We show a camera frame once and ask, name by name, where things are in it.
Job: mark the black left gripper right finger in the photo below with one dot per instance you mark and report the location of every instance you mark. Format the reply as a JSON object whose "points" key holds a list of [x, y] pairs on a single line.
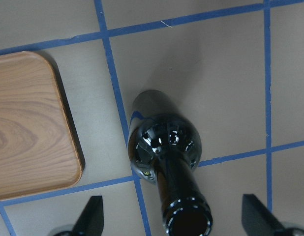
{"points": [[257, 220]]}

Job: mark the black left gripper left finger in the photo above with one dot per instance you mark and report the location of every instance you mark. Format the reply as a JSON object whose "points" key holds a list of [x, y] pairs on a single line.
{"points": [[91, 220]]}

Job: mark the dark wine bottle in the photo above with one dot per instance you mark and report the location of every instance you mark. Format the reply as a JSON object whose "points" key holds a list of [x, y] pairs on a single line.
{"points": [[164, 149]]}

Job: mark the wooden tray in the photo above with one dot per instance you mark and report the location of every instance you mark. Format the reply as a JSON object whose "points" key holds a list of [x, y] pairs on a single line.
{"points": [[39, 147]]}

